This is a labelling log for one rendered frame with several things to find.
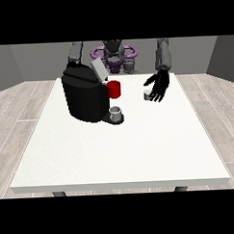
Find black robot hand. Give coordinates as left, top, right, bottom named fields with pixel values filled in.
left=142, top=68, right=171, bottom=104

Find small grey coffee pod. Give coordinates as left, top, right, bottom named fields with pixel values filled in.
left=143, top=89, right=153, bottom=101

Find red pod holder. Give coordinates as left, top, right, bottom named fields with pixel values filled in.
left=106, top=79, right=122, bottom=100

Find pale grey machine lid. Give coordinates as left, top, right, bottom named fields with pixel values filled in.
left=90, top=57, right=110, bottom=83

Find black coffee machine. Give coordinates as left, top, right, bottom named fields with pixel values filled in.
left=60, top=61, right=126, bottom=128

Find small grey cup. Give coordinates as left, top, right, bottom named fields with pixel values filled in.
left=109, top=105, right=124, bottom=122

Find grey robot trunk purple rings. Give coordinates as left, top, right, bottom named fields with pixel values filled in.
left=90, top=39, right=141, bottom=78

